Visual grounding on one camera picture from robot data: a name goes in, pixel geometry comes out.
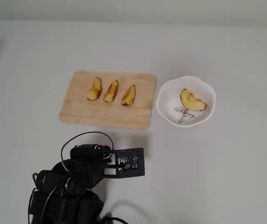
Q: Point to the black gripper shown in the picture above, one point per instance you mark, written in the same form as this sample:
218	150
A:
89	152

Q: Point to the large browned apple slice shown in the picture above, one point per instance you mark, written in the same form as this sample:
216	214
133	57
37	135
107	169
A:
191	102

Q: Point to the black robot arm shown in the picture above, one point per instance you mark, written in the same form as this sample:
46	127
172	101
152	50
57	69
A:
58	200

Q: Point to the wooden cutting board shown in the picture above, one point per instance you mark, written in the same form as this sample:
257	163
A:
110	112

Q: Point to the yellow browned apple slice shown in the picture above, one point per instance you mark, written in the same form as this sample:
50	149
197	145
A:
95	90
111	92
128	96

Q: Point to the white bowl with bird print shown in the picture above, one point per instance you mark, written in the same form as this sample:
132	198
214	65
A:
170	102

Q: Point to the black wrist camera board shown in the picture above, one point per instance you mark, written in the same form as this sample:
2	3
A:
131	162

